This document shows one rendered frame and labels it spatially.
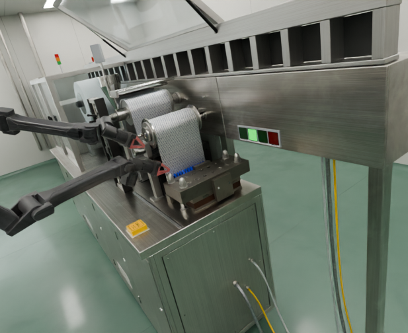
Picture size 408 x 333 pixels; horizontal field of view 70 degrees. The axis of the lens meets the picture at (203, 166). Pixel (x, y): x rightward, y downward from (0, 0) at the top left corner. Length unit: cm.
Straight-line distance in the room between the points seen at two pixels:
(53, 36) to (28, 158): 249
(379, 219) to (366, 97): 53
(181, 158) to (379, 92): 89
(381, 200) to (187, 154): 85
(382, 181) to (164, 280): 93
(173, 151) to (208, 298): 73
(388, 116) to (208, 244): 86
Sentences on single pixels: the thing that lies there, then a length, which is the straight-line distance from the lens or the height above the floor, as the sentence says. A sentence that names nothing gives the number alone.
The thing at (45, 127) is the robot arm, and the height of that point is 140.
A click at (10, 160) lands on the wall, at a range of 692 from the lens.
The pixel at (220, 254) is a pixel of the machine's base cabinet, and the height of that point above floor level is 67.
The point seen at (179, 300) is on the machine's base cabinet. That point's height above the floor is 57.
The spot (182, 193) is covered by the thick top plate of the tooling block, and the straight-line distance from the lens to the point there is 126.
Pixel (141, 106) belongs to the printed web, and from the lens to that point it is 159.
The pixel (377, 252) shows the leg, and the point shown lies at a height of 69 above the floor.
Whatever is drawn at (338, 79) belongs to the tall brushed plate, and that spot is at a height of 141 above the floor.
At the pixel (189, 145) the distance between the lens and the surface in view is 146.
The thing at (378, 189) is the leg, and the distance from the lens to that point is 125.
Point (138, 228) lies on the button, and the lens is 130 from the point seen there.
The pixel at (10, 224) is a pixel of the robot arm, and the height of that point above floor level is 118.
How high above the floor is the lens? 157
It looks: 22 degrees down
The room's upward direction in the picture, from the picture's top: 12 degrees counter-clockwise
